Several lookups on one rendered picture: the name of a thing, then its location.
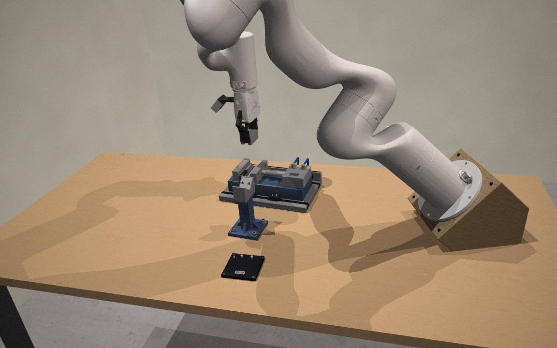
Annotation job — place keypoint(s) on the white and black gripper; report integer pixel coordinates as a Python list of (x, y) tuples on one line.
[(247, 108)]

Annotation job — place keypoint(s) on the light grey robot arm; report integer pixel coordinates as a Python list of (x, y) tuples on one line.
[(446, 188)]

